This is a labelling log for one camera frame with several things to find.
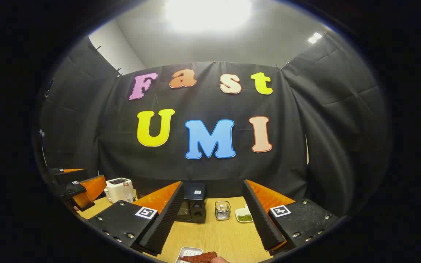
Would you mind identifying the red meat steak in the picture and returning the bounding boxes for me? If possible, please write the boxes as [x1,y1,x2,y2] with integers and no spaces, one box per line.
[179,251,218,263]

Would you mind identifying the black electric oven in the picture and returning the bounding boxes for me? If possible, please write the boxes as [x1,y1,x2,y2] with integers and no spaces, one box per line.
[176,182,207,224]

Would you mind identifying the black backdrop cloth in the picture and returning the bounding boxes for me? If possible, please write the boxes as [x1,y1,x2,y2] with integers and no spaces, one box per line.
[37,33,392,220]

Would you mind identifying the white ribbed plate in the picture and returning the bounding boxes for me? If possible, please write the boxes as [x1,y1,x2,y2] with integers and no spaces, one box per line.
[176,247,204,263]

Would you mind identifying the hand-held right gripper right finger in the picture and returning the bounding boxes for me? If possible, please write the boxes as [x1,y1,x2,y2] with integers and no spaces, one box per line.
[242,179,341,252]

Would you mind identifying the clear plastic bottle red label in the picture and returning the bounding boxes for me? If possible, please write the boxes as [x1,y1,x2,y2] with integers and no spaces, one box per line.
[123,182,137,203]

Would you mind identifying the large ceiling light panel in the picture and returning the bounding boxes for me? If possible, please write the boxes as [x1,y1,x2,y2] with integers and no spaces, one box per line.
[165,0,253,31]

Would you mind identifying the white divided dish with beans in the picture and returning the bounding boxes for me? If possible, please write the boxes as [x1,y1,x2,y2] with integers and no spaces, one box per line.
[235,205,254,223]

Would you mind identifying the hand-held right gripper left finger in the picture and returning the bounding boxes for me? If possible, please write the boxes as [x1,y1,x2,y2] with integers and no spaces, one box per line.
[86,181,185,256]

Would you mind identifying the white toaster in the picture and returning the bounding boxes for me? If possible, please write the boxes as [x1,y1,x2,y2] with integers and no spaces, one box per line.
[104,178,135,203]

